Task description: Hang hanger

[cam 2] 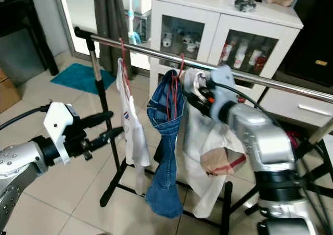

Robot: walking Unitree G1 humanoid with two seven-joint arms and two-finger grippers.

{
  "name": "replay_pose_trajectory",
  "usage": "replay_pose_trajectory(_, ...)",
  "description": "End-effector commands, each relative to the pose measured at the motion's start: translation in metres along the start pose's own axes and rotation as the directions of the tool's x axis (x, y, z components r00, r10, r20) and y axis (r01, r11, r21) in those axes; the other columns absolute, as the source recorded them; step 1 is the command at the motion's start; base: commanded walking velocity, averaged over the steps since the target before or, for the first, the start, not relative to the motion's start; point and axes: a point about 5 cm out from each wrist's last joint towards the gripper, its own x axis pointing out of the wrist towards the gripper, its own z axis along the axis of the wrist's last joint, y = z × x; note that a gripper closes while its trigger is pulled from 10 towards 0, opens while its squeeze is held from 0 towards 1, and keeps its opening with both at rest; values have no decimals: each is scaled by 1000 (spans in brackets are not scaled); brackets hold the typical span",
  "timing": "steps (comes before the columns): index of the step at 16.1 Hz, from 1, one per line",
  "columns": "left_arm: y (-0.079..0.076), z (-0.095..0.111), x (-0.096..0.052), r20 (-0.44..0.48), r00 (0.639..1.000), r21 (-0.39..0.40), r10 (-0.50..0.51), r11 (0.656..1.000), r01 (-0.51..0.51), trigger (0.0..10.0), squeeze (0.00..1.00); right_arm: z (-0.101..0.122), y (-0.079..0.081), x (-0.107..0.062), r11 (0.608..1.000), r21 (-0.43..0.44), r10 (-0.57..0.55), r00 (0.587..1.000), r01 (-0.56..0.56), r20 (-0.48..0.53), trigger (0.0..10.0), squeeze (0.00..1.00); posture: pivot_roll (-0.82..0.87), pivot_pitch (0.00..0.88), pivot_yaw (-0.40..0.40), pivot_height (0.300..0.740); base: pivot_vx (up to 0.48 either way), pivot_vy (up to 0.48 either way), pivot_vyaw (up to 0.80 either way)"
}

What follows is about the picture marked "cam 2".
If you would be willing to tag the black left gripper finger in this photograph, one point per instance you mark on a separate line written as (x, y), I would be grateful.
(96, 119)
(106, 136)

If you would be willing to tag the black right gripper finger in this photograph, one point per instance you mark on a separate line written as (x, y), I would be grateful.
(191, 99)

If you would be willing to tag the white garment with plaid trim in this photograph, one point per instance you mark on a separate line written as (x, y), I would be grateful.
(203, 162)

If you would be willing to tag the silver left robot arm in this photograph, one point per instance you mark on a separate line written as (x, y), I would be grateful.
(21, 167)

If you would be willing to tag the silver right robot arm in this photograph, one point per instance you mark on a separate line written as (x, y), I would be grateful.
(265, 136)

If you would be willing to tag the light blue plastic hanger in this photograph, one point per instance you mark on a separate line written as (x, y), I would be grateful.
(131, 13)

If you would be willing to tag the white printed t-shirt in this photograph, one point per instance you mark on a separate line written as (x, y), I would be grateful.
(135, 146)

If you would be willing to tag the teal floor mat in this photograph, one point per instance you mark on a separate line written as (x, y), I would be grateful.
(78, 77)

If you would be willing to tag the white plastic bottle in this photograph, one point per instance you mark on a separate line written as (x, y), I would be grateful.
(242, 53)
(227, 51)

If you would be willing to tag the white ceramic figurine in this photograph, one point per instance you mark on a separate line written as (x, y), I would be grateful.
(167, 40)

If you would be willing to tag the blue denim jeans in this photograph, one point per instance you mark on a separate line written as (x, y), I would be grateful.
(164, 177)

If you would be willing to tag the white glass-door cabinet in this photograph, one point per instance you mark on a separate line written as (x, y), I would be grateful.
(213, 21)

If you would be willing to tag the printed brown cardboard box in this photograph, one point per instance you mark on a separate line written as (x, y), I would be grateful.
(8, 94)

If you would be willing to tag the dark grey curtain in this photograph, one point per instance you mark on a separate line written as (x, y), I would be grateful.
(112, 16)

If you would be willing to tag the dark grey bowl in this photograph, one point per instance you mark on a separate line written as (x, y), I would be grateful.
(245, 5)

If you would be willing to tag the glass sliding door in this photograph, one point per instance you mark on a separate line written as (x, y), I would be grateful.
(78, 16)

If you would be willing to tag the black floor speaker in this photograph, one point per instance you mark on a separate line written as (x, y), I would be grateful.
(312, 42)

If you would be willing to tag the black desk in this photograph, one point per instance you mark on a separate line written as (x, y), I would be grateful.
(26, 16)

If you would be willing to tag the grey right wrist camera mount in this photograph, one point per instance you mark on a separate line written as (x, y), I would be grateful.
(221, 81)

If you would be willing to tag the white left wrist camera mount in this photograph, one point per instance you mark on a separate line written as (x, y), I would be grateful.
(57, 121)

